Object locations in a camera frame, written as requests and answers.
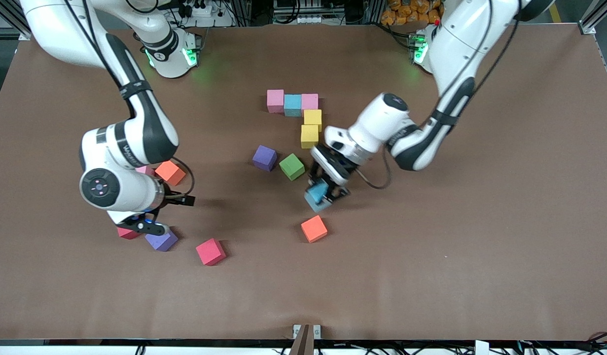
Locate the pink foam cube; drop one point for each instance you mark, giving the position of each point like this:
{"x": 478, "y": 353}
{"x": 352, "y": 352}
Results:
{"x": 275, "y": 101}
{"x": 146, "y": 170}
{"x": 309, "y": 102}

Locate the aluminium frame post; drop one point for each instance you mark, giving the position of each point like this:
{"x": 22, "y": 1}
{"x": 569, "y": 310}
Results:
{"x": 7, "y": 19}
{"x": 591, "y": 19}

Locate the orange foam cube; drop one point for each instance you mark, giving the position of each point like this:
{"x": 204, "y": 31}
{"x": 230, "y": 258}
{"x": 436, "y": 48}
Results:
{"x": 314, "y": 229}
{"x": 171, "y": 172}

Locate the brown table mat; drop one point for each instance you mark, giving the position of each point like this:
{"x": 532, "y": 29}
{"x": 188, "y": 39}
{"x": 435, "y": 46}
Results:
{"x": 505, "y": 246}

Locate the red foam cube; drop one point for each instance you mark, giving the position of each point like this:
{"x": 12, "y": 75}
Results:
{"x": 210, "y": 251}
{"x": 127, "y": 233}

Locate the blue foam cube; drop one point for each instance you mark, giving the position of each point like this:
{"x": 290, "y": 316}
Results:
{"x": 317, "y": 198}
{"x": 292, "y": 105}

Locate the green foam cube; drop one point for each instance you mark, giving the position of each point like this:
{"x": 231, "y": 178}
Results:
{"x": 292, "y": 166}

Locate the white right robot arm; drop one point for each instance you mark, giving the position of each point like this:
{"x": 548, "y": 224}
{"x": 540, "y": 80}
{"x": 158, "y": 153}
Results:
{"x": 135, "y": 143}

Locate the silver metal bracket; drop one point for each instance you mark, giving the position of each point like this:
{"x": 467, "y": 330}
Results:
{"x": 297, "y": 329}

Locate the white power strip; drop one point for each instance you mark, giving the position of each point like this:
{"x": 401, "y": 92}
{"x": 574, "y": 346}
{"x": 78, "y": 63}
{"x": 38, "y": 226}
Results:
{"x": 209, "y": 20}

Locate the grey camera stand pole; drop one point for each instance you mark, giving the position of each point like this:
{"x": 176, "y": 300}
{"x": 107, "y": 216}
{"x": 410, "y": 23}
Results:
{"x": 301, "y": 345}

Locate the orange snack bags pile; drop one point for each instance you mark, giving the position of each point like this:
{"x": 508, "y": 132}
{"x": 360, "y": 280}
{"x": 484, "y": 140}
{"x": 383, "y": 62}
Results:
{"x": 411, "y": 12}

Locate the purple foam cube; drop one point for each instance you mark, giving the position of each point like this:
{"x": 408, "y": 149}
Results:
{"x": 162, "y": 242}
{"x": 265, "y": 158}

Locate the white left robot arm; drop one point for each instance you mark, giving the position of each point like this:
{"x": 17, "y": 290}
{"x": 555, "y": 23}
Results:
{"x": 461, "y": 44}

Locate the yellow foam cube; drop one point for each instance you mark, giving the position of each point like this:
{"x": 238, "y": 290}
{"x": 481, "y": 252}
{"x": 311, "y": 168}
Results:
{"x": 309, "y": 136}
{"x": 312, "y": 120}

